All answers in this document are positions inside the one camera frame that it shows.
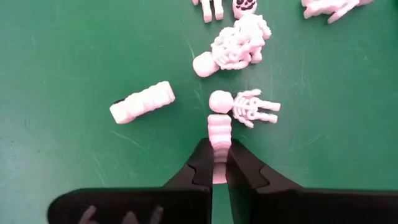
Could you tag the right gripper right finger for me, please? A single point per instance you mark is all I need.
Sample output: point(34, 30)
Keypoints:
point(245, 177)

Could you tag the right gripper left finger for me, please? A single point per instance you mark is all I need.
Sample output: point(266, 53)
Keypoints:
point(199, 174)

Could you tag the small white ghost figure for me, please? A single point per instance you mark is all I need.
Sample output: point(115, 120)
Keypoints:
point(143, 102)
point(323, 7)
point(207, 12)
point(236, 46)
point(244, 14)
point(221, 101)
point(219, 130)

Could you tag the green table mat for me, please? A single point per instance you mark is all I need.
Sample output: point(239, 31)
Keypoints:
point(62, 62)

